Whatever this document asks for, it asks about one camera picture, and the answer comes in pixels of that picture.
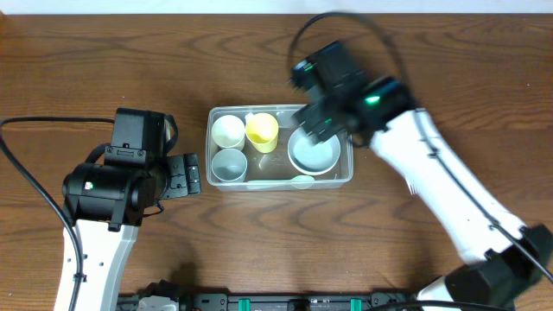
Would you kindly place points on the light blue plastic cup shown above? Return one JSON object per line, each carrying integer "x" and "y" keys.
{"x": 230, "y": 165}

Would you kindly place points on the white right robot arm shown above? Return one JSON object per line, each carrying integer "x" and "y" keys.
{"x": 502, "y": 256}

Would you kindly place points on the cream white plastic cup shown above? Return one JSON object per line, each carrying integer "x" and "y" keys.
{"x": 228, "y": 132}

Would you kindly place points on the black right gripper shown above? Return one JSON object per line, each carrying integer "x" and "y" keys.
{"x": 317, "y": 119}

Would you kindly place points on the clear plastic container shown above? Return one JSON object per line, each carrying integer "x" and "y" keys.
{"x": 275, "y": 165}

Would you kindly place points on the pink plastic fork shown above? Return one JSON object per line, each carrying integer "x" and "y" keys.
{"x": 412, "y": 188}

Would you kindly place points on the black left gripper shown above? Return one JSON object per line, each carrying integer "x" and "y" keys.
{"x": 181, "y": 174}

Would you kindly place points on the yellow plastic cup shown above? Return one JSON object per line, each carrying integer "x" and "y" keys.
{"x": 262, "y": 131}

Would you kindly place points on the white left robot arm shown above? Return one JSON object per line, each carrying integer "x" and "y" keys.
{"x": 106, "y": 205}

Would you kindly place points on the light blue plastic bowl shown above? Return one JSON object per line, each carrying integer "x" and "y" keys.
{"x": 313, "y": 158}

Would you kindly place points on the mint green plastic spoon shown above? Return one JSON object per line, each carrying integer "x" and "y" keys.
{"x": 298, "y": 182}

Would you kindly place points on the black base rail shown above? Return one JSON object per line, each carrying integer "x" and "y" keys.
{"x": 165, "y": 295}

